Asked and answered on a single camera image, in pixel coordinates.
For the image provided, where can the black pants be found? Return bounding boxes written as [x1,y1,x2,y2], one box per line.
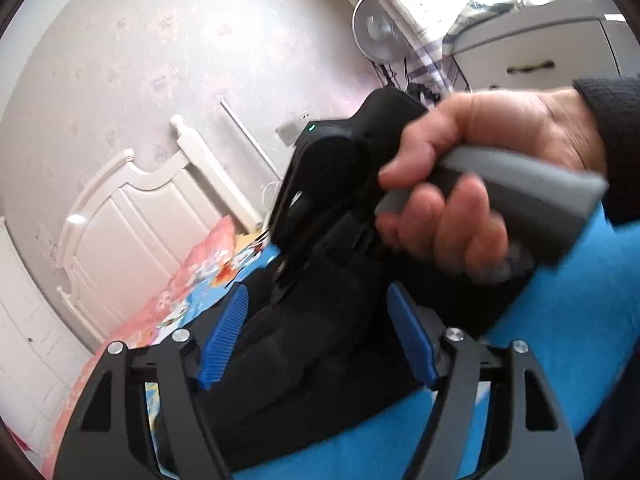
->
[154,253,532,476]

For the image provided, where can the person right hand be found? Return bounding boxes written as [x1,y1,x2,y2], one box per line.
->
[375,88,606,278]

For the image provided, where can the white wardrobe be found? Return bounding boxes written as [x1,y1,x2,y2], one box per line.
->
[0,226,90,465]

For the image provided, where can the cartoon blue bed sheet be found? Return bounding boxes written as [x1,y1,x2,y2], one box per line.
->
[189,214,639,479]

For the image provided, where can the pink floral bedspread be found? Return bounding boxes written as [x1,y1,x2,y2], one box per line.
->
[42,217,236,479]

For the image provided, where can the white drawer cabinet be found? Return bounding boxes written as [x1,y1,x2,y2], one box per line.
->
[451,0,639,91]

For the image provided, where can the grey standing fan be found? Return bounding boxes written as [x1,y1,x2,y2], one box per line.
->
[352,0,412,87]

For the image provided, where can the white wooden headboard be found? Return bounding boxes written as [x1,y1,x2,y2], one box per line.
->
[55,115,264,348]

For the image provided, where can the wall socket panel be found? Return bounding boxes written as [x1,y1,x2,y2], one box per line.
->
[276,107,314,148]

